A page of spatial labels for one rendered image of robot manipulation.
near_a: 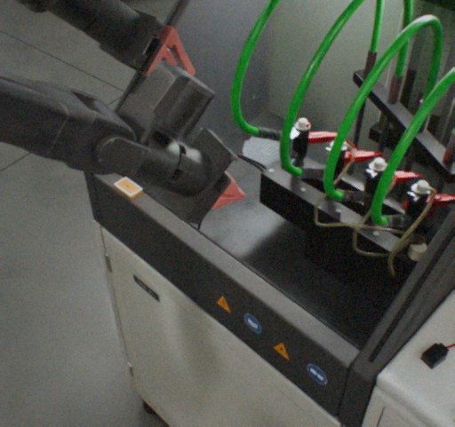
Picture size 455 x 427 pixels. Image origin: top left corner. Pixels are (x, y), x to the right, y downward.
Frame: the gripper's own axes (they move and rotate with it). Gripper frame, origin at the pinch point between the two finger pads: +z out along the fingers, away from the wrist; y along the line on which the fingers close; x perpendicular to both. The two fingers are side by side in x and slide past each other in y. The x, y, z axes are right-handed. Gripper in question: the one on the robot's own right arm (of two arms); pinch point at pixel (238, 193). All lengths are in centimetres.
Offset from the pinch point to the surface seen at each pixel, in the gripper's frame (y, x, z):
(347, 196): 6.5, -0.4, 21.6
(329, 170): 8.8, -1.2, 11.7
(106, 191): -23.7, 38.3, 14.6
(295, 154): 5.1, 17.3, 28.2
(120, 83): -42, 210, 129
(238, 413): -47, 3, 50
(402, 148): 17.2, -8.0, 11.4
